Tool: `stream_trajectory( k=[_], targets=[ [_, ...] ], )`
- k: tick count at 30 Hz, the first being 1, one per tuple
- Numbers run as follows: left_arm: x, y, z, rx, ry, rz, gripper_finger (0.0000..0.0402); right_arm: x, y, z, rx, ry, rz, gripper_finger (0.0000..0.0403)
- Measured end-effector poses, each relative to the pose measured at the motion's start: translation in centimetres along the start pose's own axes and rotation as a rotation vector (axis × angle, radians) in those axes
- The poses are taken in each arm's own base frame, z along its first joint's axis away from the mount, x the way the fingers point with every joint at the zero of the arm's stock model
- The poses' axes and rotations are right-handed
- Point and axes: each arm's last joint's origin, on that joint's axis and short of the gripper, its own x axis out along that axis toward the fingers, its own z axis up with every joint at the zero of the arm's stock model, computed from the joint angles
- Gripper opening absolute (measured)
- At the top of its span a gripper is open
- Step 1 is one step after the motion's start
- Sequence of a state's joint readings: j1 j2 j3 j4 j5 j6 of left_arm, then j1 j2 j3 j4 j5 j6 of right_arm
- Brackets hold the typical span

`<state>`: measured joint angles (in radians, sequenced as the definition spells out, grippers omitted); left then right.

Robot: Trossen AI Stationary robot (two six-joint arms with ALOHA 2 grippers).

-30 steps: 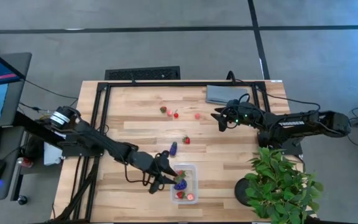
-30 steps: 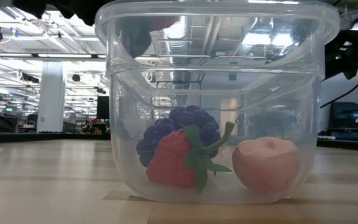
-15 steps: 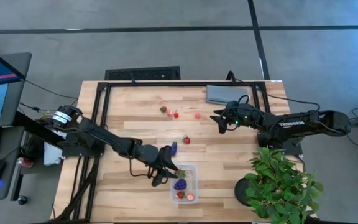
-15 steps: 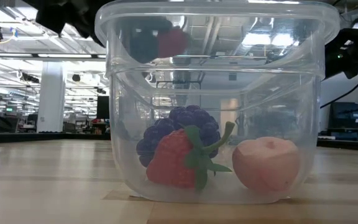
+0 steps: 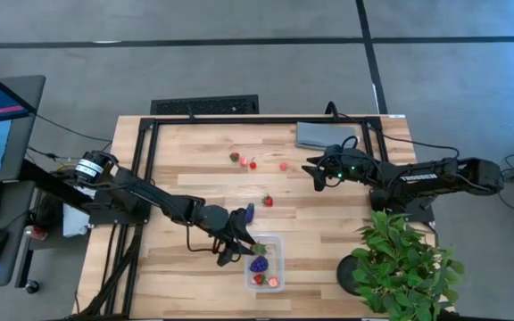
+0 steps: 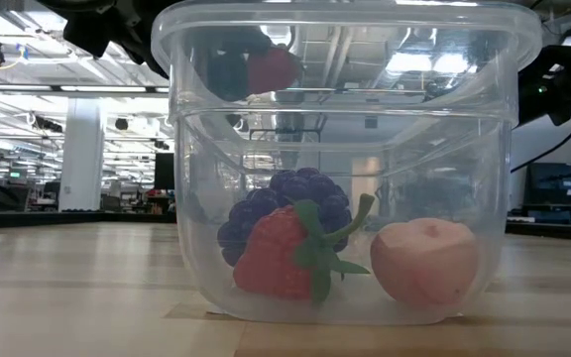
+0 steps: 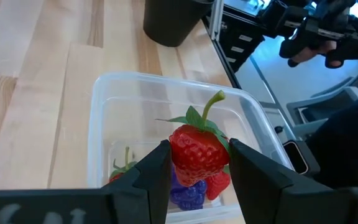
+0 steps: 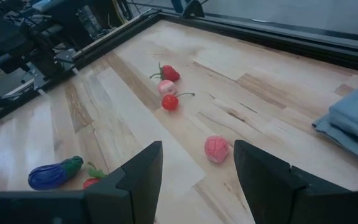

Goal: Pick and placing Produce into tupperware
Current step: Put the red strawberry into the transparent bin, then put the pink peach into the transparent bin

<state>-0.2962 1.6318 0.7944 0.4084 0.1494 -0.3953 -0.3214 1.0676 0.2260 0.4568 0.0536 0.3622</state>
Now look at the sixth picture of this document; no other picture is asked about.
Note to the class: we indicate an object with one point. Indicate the black round ceiling speaker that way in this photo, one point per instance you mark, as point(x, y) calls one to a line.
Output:
point(122, 124)

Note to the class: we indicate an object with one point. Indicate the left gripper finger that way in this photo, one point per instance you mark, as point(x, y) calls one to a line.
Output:
point(228, 74)

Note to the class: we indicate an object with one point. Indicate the pink peach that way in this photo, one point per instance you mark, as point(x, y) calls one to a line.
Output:
point(424, 263)

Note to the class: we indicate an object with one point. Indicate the white building pillar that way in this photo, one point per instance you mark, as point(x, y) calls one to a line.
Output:
point(82, 158)

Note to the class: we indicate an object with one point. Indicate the clear plastic tupperware container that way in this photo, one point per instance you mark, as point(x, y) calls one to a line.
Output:
point(489, 149)

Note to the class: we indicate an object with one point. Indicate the purple grape bunch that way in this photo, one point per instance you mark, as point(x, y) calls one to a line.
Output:
point(310, 191)

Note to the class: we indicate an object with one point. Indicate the black background screen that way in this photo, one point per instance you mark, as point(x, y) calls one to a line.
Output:
point(164, 171)

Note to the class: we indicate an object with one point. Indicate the red strawberry green leaves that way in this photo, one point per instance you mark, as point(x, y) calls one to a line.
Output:
point(270, 258)
point(273, 69)

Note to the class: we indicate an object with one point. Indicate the black aluminium table frame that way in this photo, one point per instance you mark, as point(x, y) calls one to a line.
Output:
point(42, 218)

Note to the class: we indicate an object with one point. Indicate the black equipment cabinet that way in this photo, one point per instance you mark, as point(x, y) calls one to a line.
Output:
point(558, 191)

